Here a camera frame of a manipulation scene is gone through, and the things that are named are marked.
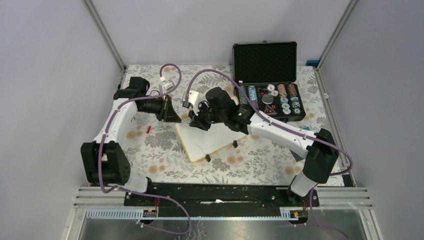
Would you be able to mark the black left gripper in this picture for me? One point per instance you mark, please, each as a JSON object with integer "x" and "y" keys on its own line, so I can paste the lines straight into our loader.
{"x": 167, "y": 112}

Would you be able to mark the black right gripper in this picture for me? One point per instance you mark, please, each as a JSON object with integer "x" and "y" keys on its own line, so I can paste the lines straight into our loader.
{"x": 198, "y": 123}

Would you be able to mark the yellow framed whiteboard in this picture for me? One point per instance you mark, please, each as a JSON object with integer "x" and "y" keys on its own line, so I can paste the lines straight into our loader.
{"x": 199, "y": 144}

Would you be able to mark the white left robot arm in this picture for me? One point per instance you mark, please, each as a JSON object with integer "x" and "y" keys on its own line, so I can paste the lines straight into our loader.
{"x": 103, "y": 158}

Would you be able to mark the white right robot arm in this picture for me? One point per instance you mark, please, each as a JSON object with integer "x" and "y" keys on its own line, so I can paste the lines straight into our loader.
{"x": 317, "y": 149}

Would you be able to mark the floral patterned table mat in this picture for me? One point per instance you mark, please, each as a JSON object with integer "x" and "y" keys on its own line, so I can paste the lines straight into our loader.
{"x": 160, "y": 156}

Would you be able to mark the blue purple poker chip stack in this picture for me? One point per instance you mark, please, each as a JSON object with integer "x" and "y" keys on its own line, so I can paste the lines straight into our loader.
{"x": 252, "y": 94}

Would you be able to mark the black poker chip case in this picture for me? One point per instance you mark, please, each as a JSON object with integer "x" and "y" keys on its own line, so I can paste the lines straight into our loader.
{"x": 272, "y": 68}

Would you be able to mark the grey lego baseplate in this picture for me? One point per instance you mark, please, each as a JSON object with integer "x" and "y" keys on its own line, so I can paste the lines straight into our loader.
{"x": 297, "y": 158}

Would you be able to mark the blue box in corner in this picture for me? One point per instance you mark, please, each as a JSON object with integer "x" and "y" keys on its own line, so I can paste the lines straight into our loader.
{"x": 312, "y": 63}

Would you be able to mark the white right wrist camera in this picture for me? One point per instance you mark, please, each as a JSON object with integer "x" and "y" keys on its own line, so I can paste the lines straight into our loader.
{"x": 192, "y": 101}

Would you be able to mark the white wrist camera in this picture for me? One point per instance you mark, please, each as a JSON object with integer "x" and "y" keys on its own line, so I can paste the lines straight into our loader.
{"x": 165, "y": 86}
{"x": 192, "y": 101}

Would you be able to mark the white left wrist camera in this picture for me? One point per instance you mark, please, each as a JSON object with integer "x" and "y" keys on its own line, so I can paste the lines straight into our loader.
{"x": 165, "y": 86}

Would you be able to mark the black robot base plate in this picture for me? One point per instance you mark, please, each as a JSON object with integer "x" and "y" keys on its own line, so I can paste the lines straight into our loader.
{"x": 218, "y": 198}

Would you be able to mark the aluminium frame rail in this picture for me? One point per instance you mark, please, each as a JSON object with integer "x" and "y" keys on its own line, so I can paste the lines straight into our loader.
{"x": 119, "y": 205}

